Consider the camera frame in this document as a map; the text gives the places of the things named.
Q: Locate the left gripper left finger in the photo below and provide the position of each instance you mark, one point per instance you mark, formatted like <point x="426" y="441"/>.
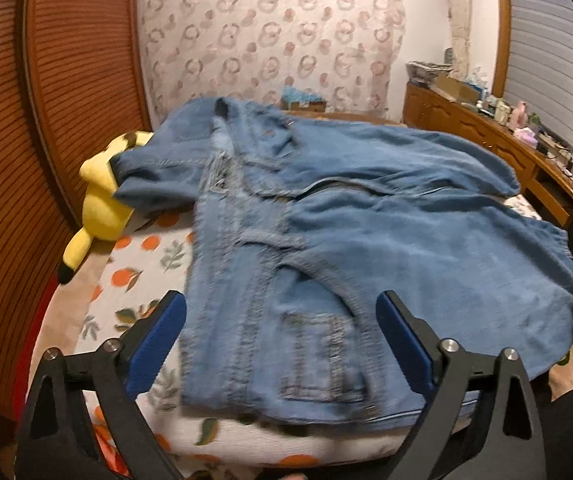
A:
<point x="56" y="439"/>

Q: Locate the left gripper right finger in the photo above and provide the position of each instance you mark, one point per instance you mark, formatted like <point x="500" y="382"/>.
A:
<point x="480" y="418"/>

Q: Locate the blue denim jeans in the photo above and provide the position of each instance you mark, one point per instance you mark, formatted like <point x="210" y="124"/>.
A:
<point x="300" y="224"/>

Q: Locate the yellow plush toy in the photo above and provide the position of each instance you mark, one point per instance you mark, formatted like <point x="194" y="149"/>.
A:
<point x="102" y="217"/>

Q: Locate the wooden sideboard cabinet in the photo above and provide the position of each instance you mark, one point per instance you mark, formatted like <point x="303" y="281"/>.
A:
<point x="542" y="182"/>

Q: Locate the pink bottle on sideboard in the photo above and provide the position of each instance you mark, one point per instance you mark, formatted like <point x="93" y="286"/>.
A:
<point x="519" y="116"/>

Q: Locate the cardboard box on sideboard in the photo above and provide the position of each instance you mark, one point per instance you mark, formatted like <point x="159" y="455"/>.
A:
<point x="454" y="90"/>

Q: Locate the wicker basket on sideboard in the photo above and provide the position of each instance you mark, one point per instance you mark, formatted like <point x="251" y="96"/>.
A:
<point x="426" y="72"/>

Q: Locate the grey roller window blind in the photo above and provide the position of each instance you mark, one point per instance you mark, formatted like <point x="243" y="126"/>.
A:
<point x="540" y="67"/>

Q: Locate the cardboard box with blue bag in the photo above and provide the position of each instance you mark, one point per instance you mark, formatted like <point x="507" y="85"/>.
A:
<point x="296" y="99"/>

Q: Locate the brown louvered wardrobe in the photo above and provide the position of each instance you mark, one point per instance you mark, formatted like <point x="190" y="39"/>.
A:
<point x="70" y="81"/>

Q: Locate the pink circle pattern curtain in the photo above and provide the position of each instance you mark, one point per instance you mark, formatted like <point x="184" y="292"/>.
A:
<point x="340" y="50"/>

